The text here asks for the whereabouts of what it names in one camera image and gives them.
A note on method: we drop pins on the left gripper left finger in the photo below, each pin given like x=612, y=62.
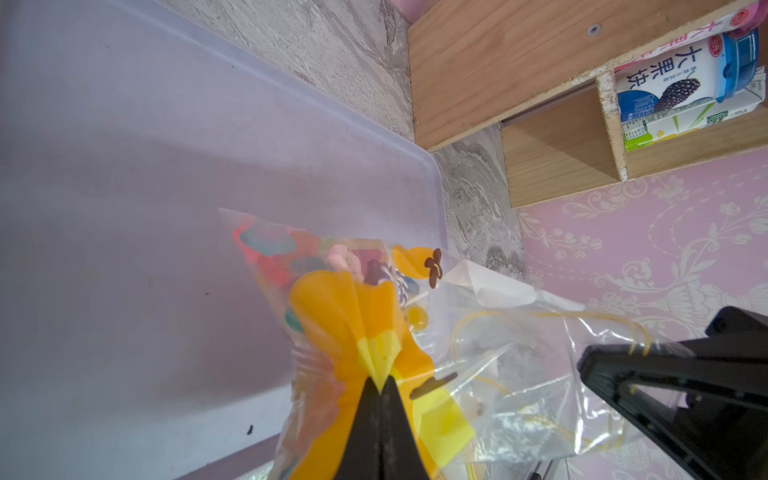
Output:
x=361, y=459

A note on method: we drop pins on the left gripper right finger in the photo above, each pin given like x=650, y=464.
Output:
x=399, y=455

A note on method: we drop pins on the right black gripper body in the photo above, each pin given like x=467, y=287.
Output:
x=707, y=410

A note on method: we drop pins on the candy ziploc bag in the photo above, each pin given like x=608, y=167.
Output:
x=486, y=365

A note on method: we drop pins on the lilac plastic tray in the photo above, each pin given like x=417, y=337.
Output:
x=134, y=341

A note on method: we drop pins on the green white carton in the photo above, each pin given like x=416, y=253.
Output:
x=657, y=127

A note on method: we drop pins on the blue lid cup on shelf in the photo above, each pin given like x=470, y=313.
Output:
x=714, y=68

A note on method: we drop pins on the wooden shelf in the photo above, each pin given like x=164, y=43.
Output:
x=545, y=71

